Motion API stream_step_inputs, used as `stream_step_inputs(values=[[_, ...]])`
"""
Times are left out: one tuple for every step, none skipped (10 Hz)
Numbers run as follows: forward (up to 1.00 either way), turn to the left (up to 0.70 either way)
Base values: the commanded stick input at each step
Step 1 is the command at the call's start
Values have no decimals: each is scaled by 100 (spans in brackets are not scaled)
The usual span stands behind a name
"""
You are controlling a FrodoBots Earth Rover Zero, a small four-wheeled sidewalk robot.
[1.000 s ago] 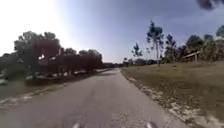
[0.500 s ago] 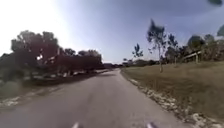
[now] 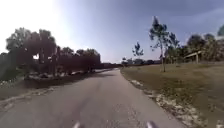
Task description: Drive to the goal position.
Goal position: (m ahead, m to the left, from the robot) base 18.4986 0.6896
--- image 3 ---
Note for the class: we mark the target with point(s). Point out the small thin tree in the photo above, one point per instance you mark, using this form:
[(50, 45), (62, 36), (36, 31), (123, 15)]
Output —
[(137, 51)]

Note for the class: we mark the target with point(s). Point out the distant line of trees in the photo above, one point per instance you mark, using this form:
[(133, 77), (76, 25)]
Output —
[(146, 62)]

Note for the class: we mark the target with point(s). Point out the grey asphalt path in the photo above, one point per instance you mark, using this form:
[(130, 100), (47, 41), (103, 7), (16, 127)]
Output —
[(103, 100)]

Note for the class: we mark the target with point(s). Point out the tall thin tree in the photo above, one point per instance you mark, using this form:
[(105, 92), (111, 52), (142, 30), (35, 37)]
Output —
[(159, 33)]

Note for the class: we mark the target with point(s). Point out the robot's own part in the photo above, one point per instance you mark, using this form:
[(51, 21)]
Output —
[(150, 125), (77, 125)]

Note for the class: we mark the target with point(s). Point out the dry grass field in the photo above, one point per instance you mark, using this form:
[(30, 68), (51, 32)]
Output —
[(186, 83)]

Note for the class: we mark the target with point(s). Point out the open shelter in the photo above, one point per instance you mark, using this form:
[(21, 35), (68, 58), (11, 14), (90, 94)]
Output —
[(193, 54)]

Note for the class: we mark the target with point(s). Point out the dense clump of trees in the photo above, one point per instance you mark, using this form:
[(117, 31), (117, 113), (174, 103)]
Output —
[(30, 50)]

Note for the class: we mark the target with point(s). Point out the row of trees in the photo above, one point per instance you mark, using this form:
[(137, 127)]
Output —
[(200, 45)]

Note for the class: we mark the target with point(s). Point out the grass verge strip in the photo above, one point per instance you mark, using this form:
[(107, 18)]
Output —
[(20, 91)]

